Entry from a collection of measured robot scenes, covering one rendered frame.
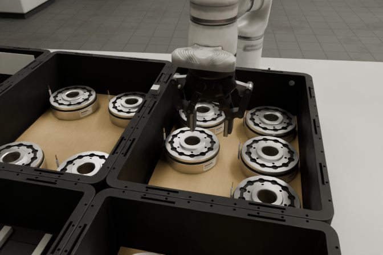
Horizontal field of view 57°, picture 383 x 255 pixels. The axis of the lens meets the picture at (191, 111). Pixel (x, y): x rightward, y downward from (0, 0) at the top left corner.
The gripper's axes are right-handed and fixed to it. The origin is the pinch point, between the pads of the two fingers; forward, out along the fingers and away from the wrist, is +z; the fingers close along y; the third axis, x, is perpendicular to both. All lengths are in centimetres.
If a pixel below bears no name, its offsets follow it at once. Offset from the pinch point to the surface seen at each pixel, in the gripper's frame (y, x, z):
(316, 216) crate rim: -17.2, 18.2, -1.9
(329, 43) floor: -54, -285, 90
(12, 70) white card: 54, -16, 4
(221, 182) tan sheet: -3.6, 5.4, 8.0
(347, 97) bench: -33, -55, 21
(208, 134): 1.0, -3.6, 4.9
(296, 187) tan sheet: -16.2, 3.2, 8.0
